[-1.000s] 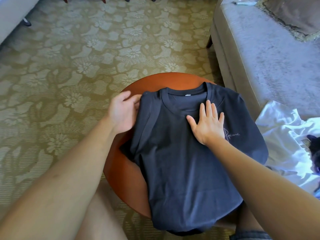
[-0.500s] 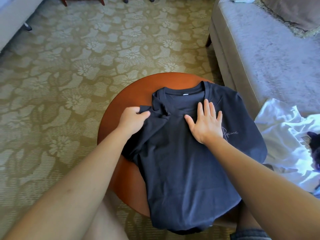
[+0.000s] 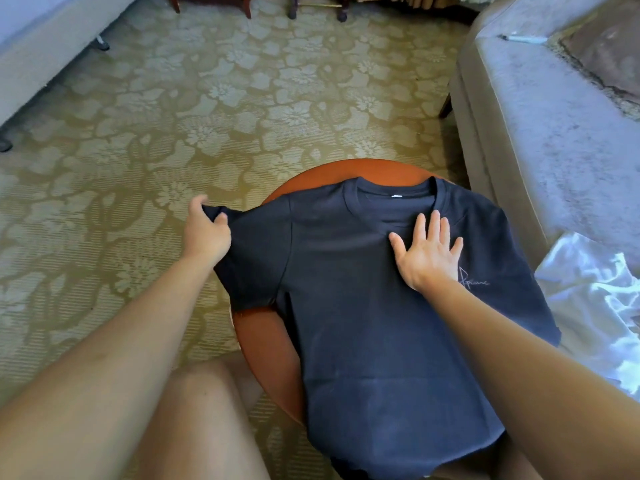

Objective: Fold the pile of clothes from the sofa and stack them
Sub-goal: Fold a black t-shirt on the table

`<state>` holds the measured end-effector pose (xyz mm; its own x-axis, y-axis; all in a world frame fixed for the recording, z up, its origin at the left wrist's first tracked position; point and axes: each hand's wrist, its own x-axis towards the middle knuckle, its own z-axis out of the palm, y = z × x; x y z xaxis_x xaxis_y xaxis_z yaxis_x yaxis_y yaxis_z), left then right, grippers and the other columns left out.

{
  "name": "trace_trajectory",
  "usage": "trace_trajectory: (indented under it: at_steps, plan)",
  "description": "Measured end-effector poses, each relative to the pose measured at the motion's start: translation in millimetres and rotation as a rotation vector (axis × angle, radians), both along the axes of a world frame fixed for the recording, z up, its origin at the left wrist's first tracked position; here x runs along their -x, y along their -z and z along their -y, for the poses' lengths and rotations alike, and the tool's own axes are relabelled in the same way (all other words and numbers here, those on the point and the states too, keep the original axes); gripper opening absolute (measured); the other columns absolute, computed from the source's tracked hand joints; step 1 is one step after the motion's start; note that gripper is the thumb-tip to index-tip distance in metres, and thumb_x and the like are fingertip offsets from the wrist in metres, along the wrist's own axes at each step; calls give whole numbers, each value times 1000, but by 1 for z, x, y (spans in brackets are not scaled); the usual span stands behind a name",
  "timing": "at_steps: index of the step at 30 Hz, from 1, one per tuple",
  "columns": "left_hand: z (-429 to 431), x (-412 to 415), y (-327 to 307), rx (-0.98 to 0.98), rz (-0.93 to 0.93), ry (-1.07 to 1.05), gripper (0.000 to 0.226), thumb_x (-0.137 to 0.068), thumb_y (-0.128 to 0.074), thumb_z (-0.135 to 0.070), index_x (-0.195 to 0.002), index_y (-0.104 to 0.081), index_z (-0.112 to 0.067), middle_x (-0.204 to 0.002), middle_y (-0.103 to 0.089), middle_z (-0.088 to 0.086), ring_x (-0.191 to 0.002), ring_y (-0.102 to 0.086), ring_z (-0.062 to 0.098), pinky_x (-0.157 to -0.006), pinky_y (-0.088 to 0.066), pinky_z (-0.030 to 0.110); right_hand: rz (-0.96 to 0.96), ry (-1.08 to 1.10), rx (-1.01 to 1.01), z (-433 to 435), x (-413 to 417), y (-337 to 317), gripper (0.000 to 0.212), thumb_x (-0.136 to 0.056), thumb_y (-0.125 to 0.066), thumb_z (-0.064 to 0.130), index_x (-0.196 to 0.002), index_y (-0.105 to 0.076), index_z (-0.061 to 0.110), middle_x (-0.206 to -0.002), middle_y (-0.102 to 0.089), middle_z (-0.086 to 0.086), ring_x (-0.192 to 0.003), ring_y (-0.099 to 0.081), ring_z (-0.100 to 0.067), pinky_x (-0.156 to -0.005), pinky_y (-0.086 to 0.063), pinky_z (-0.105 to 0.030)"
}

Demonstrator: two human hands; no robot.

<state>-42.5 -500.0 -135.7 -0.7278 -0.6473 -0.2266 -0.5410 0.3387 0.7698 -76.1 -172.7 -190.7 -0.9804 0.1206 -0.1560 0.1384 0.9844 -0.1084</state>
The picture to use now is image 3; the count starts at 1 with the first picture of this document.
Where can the person's left hand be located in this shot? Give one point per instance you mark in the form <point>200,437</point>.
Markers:
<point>207,237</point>

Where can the person's right hand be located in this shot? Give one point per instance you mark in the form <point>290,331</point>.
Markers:
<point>428,257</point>

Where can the dark navy T-shirt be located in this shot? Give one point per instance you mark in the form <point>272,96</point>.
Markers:
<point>380,365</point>

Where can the pile of clothes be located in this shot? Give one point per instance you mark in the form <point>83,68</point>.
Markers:
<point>590,295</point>

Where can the person's right forearm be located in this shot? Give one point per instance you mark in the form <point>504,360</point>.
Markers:
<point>540,385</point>

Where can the person's left forearm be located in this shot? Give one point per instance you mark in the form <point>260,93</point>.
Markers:
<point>90,375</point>

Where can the person's right leg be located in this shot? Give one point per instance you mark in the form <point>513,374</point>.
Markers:
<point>515,460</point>

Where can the round wooden table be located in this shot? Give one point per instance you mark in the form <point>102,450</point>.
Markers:
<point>265,355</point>

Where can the grey velvet chaise sofa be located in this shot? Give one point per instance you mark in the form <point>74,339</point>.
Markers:
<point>540,125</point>

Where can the dark wooden nightstand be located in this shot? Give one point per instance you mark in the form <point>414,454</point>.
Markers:
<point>210,1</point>

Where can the small white flat object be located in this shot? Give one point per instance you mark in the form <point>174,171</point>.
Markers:
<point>524,38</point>

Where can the white bed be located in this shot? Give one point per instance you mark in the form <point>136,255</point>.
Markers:
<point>45,40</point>

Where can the black valet stand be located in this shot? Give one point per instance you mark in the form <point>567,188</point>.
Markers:
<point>318,7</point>

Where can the beige curtain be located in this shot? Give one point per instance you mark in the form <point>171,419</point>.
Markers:
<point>410,0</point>

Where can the brown fringed cushion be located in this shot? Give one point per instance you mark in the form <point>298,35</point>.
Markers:
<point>610,40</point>

